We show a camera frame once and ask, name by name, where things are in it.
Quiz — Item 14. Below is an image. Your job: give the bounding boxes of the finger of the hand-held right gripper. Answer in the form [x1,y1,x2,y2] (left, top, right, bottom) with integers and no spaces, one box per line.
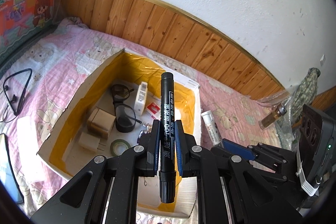
[249,160,290,183]
[222,138,299,162]

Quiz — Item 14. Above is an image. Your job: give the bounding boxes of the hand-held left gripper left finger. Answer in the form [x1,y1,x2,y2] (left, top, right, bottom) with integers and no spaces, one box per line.
[30,120,160,224]

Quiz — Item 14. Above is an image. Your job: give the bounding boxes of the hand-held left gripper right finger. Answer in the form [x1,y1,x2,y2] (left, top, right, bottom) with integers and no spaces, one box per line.
[175,120,302,224]

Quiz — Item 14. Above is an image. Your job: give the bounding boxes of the black marker pen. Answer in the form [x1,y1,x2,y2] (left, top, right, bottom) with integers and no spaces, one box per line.
[158,72,177,204]

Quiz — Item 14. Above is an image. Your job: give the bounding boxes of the small metal clip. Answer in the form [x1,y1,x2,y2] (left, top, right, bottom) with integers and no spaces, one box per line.
[139,122,151,139]

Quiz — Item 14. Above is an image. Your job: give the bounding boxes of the white tube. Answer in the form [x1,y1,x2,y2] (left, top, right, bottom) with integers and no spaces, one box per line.
[201,111,223,147]

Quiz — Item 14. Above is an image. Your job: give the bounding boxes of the black-framed glasses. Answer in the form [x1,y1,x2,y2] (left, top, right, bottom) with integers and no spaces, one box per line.
[112,84,143,133]

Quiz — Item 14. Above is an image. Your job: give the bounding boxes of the green tape roll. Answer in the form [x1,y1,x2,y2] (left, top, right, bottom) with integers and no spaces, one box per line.
[110,139,131,157]

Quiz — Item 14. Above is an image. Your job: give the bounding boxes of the cream tissue packet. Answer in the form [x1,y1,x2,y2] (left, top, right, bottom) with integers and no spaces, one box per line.
[134,81,149,116]

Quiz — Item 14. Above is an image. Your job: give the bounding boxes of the small brown cardboard box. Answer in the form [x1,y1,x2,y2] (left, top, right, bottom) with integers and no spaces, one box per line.
[87,107,116,138]

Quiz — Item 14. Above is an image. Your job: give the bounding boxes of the white cardboard box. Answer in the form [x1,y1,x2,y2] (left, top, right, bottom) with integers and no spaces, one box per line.
[36,48,202,219]

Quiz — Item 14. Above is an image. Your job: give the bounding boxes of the clear bubble wrap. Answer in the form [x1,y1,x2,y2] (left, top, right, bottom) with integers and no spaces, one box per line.
[256,84,305,151]

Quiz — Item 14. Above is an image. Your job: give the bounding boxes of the camouflage cloth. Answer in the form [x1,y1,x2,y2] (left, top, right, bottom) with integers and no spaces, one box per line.
[290,67,321,119]

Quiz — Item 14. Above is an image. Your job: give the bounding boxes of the amber glass bottle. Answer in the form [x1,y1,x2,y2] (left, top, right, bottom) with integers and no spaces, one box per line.
[259,105,288,130]

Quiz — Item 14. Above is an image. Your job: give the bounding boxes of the white card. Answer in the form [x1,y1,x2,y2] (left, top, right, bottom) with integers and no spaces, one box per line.
[17,115,40,132]

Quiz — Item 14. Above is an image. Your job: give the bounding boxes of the wooden headboard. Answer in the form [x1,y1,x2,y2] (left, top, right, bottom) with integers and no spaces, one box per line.
[63,0,336,111]

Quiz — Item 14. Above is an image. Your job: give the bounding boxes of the black smartphone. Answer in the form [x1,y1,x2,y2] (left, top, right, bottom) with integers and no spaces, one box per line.
[0,133,24,204]

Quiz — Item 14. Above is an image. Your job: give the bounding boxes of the black neckband earphones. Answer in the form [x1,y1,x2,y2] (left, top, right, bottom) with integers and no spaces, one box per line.
[2,69,33,123]

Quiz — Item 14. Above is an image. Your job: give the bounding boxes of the pink toy box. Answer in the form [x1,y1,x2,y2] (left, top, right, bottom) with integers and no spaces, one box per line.
[0,0,59,62]

